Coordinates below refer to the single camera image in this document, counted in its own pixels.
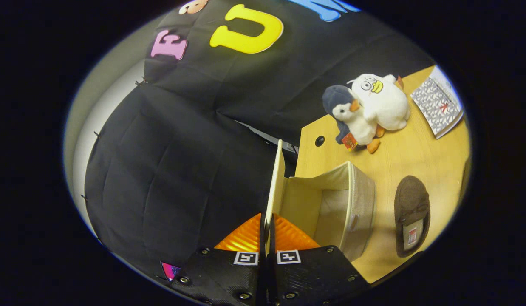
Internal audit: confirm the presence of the blue penguin plush toy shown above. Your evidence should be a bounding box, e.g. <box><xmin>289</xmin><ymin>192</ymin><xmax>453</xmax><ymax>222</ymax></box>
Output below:
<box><xmin>322</xmin><ymin>85</ymin><xmax>387</xmax><ymax>154</ymax></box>

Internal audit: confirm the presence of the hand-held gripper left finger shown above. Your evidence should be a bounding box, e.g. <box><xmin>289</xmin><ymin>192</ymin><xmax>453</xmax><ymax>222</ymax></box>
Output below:
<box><xmin>171</xmin><ymin>213</ymin><xmax>269</xmax><ymax>306</ymax></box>

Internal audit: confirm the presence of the beige fabric storage box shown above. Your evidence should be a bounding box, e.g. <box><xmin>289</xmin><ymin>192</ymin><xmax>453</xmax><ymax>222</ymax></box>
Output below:
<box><xmin>264</xmin><ymin>139</ymin><xmax>377</xmax><ymax>262</ymax></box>

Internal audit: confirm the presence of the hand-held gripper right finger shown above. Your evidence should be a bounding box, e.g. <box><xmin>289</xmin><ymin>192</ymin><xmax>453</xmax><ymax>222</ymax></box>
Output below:
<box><xmin>269</xmin><ymin>213</ymin><xmax>370</xmax><ymax>306</ymax></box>

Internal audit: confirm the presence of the white duck plush toy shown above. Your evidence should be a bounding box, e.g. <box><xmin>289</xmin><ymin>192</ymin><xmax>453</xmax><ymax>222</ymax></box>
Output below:
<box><xmin>347</xmin><ymin>73</ymin><xmax>411</xmax><ymax>131</ymax></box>

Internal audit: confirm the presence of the pink purple panel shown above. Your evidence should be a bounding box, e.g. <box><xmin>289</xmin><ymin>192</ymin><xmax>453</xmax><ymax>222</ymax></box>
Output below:
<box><xmin>160</xmin><ymin>261</ymin><xmax>182</xmax><ymax>282</ymax></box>

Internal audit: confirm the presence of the grey patterned book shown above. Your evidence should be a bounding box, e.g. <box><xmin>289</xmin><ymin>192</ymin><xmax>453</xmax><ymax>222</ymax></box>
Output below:
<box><xmin>410</xmin><ymin>65</ymin><xmax>464</xmax><ymax>140</ymax></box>

